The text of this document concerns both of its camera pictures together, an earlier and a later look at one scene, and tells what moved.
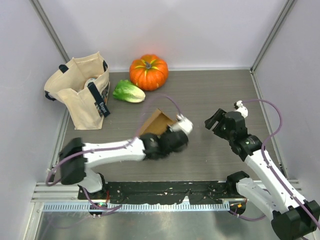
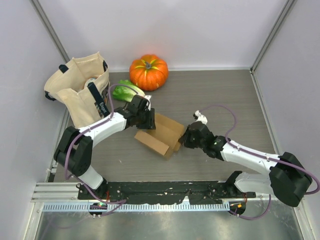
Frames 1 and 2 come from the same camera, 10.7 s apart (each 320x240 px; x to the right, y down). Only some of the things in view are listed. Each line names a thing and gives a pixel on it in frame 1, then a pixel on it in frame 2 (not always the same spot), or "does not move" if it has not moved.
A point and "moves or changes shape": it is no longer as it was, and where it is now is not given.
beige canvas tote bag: x=82 y=85 does not move
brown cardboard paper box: x=158 y=124 moves or changes shape
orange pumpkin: x=149 y=72 does not move
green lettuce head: x=125 y=90 does not move
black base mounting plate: x=164 y=192 does not move
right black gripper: x=218 y=116 → x=184 y=139
